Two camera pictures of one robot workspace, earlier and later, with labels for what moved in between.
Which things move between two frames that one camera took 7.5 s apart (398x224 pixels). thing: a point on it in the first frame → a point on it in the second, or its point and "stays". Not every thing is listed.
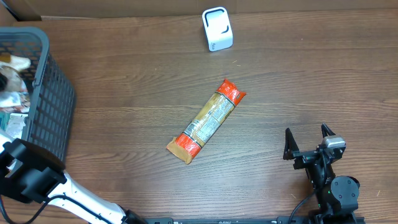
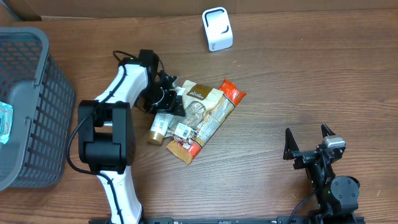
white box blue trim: (218, 29) stays
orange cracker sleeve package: (207, 122) stays
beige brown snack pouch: (13, 93) → (198, 99)
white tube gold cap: (15, 125) → (160, 124)
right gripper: (310, 155) stays
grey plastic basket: (52, 101) stays
